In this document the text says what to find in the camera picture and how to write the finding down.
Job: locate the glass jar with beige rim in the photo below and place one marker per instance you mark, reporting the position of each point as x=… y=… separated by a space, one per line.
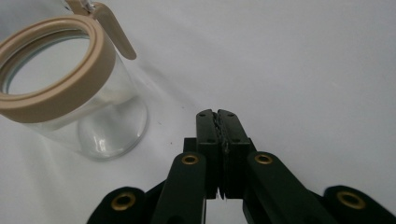
x=77 y=84

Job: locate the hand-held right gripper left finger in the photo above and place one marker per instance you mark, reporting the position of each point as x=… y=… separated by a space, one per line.
x=208 y=149

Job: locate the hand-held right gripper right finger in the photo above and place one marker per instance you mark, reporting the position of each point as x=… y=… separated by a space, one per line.
x=234 y=149

